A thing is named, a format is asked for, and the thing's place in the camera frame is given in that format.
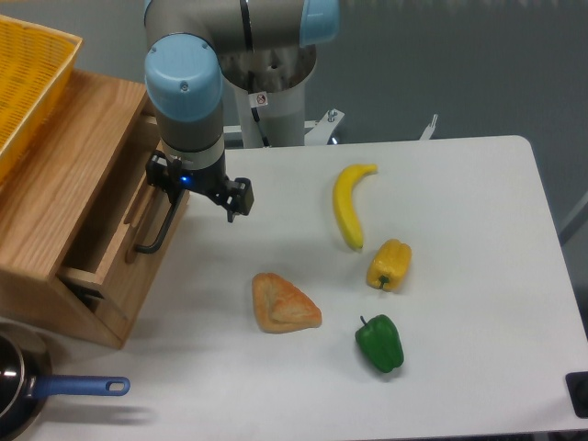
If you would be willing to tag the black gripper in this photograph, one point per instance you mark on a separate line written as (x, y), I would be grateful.
(171, 177)

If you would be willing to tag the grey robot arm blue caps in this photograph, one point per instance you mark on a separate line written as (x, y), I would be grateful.
(182, 69)

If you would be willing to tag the wooden drawer cabinet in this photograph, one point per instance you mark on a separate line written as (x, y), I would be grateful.
(47, 197)

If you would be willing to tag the yellow banana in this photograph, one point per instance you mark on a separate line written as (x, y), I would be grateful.
(345, 215)

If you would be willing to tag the triangular bread pastry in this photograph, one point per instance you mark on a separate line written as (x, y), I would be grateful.
(280, 307)

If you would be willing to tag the yellow bell pepper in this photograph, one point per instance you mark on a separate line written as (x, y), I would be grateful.
(389, 265)

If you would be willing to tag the yellow plastic basket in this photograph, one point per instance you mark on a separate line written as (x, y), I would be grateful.
(36, 64)

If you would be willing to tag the green bell pepper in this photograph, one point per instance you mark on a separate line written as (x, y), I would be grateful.
(379, 341)

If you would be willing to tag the white metal table bracket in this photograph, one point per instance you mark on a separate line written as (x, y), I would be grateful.
(429, 129)

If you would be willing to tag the blue handled frying pan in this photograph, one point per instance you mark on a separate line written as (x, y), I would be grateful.
(28, 380)

